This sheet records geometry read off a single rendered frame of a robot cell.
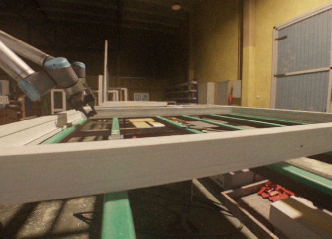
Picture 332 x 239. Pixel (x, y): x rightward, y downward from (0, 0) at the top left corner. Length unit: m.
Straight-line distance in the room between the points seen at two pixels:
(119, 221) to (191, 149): 0.15
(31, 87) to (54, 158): 0.57
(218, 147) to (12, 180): 0.31
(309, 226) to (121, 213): 0.47
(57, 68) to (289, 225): 0.97
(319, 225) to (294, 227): 0.06
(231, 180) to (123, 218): 0.59
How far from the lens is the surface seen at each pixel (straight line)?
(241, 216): 0.66
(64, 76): 0.81
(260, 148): 0.37
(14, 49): 1.39
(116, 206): 0.24
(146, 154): 0.25
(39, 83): 0.80
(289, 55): 7.49
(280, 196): 0.83
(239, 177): 0.78
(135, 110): 1.27
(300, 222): 0.57
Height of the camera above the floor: 1.00
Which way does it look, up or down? 6 degrees down
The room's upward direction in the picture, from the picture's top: straight up
